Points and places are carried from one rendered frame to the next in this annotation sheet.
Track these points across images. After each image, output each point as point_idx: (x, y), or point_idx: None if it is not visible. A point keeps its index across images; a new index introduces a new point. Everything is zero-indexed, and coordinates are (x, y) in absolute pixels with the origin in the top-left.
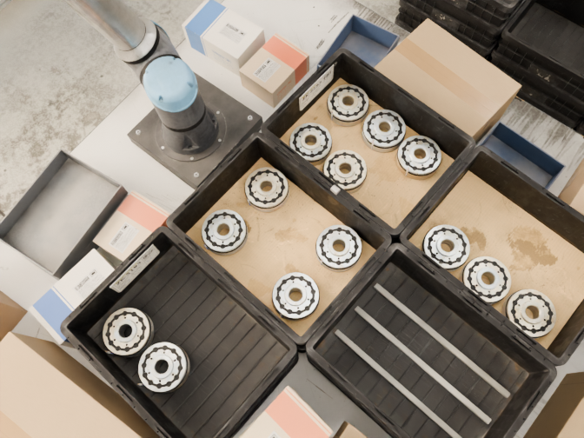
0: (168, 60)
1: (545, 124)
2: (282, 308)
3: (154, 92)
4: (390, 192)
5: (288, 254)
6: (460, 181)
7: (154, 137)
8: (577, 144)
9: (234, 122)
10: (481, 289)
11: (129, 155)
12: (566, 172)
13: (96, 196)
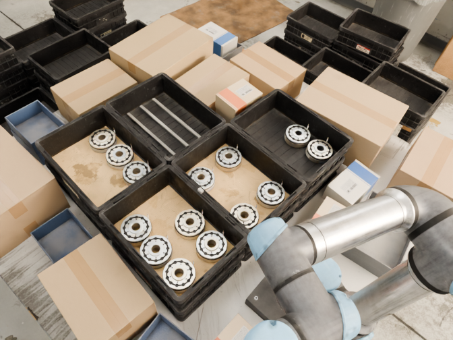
0: (324, 285)
1: (19, 283)
2: (236, 152)
3: (329, 259)
4: (161, 212)
5: (230, 182)
6: None
7: None
8: (5, 264)
9: (268, 295)
10: (125, 149)
11: (347, 286)
12: (26, 244)
13: (362, 245)
